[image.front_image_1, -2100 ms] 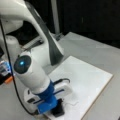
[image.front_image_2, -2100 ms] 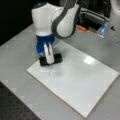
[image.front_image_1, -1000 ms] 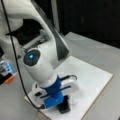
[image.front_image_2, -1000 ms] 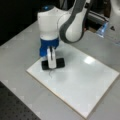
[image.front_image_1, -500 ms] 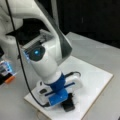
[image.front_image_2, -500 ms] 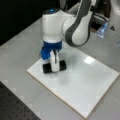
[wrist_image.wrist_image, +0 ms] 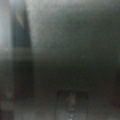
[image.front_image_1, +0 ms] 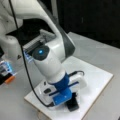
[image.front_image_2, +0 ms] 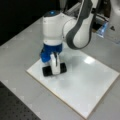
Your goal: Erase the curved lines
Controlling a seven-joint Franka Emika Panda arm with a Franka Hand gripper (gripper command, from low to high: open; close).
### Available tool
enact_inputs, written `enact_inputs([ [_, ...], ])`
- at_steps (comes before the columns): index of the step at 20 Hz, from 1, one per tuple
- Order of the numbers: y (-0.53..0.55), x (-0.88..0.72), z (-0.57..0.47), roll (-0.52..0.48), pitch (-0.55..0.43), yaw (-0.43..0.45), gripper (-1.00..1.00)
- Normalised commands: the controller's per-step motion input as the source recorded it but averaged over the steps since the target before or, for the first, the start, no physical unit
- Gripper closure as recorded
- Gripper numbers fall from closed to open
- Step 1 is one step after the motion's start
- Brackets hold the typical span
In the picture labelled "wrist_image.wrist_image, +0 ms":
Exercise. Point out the black whiteboard eraser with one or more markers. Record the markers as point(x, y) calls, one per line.
point(65, 59)

